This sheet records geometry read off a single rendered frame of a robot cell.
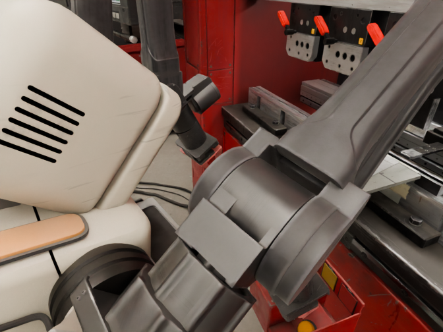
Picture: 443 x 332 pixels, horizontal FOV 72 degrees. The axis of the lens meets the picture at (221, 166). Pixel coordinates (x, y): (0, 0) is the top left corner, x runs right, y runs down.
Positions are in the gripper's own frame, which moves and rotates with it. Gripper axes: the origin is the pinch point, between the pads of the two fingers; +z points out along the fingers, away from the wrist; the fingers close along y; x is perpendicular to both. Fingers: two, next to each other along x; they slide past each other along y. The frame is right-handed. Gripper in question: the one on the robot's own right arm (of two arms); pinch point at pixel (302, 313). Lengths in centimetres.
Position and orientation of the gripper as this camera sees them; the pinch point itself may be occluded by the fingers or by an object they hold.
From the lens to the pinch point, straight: 72.8
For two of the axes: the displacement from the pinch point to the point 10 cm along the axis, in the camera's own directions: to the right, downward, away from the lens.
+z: 2.4, 7.9, 5.7
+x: -3.5, -4.7, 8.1
